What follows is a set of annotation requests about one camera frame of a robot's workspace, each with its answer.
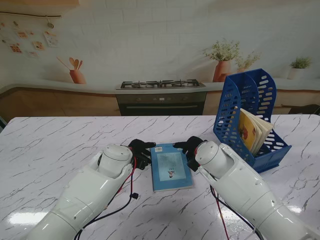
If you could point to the blue paperback book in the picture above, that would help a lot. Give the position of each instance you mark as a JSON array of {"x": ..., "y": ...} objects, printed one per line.
[{"x": 170, "y": 167}]

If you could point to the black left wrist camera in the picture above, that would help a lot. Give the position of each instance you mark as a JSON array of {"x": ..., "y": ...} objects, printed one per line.
[{"x": 143, "y": 163}]

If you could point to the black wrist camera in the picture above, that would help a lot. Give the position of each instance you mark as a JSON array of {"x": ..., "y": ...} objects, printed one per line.
[
  {"x": 192, "y": 165},
  {"x": 143, "y": 163}
]

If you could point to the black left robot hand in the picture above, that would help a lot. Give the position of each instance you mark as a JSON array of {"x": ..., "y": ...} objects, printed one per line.
[{"x": 140, "y": 147}]

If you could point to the blue perforated plastic file rack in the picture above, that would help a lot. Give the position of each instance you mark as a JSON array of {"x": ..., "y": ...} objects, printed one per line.
[{"x": 230, "y": 100}]

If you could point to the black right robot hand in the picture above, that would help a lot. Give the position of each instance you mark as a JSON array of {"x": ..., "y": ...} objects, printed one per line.
[{"x": 191, "y": 146}]

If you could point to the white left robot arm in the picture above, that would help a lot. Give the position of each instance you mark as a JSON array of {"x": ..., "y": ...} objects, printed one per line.
[{"x": 87, "y": 195}]

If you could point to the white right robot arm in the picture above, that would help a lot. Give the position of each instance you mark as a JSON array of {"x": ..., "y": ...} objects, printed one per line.
[{"x": 240, "y": 190}]

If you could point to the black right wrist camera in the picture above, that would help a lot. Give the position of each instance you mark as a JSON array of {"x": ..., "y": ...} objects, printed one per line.
[{"x": 192, "y": 165}]

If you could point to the yellow and white paperback book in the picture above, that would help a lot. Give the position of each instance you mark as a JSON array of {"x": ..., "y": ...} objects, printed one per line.
[{"x": 250, "y": 130}]

